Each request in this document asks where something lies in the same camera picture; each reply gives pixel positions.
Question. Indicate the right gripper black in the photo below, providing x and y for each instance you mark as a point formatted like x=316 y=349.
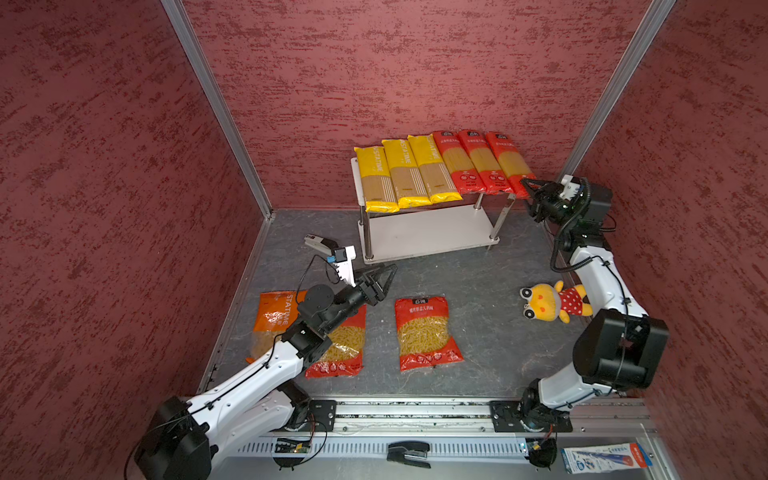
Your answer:
x=542 y=194

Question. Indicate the yellow plush toy red dress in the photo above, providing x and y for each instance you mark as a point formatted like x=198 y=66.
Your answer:
x=555 y=302

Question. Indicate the white two-tier shelf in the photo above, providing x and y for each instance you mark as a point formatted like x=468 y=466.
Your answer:
x=400 y=236

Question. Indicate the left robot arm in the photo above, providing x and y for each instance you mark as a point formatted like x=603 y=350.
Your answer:
x=188 y=438

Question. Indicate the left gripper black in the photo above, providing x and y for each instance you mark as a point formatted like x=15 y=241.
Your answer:
x=376 y=292

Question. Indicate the red spaghetti pack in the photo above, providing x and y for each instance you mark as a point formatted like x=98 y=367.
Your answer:
x=485 y=162
x=462 y=171

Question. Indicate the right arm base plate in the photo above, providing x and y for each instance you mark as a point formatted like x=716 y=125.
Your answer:
x=514 y=417

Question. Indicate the white black stapler on floor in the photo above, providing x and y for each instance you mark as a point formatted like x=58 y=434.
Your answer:
x=325 y=246

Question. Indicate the aluminium front rail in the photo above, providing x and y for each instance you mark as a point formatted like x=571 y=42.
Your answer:
x=458 y=430

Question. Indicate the orange pasta bag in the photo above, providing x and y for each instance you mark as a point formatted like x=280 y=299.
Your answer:
x=276 y=312

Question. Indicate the black stapler front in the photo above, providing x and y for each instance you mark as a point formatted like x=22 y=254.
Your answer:
x=409 y=453

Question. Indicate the corner aluminium post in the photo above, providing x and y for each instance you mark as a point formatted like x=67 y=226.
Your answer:
x=642 y=39
x=193 y=50

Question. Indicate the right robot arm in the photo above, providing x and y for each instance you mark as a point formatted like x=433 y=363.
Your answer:
x=622 y=345

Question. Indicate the left corner aluminium post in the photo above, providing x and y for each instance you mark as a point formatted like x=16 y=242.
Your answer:
x=193 y=50

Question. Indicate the white blue toothpaste box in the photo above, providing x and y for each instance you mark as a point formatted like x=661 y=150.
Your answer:
x=605 y=458

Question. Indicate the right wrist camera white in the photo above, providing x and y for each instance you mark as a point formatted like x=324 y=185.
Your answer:
x=571 y=188

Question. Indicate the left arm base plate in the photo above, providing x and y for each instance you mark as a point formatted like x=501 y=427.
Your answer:
x=311 y=415

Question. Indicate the red pasta bag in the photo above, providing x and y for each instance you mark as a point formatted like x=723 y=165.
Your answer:
x=344 y=358
x=511 y=162
x=423 y=332

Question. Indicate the yellow spaghetti pack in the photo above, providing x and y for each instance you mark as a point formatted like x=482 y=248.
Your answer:
x=409 y=187
x=377 y=187
x=435 y=175

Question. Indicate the right corner aluminium post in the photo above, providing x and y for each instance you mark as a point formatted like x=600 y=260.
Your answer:
x=642 y=39

